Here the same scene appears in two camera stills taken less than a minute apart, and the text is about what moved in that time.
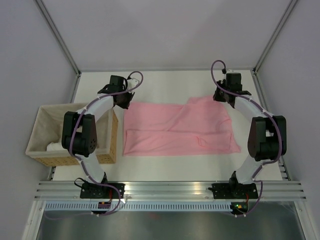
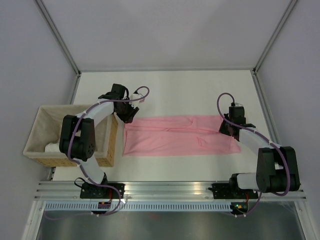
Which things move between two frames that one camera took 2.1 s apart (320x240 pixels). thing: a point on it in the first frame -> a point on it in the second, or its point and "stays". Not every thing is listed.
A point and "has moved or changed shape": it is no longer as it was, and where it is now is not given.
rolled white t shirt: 55,146 stays
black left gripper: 130,95 -> 128,118
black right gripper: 216,96 -> 222,129
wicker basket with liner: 48,130 stays
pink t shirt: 201,126 has moved or changed shape
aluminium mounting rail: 272,190 stays
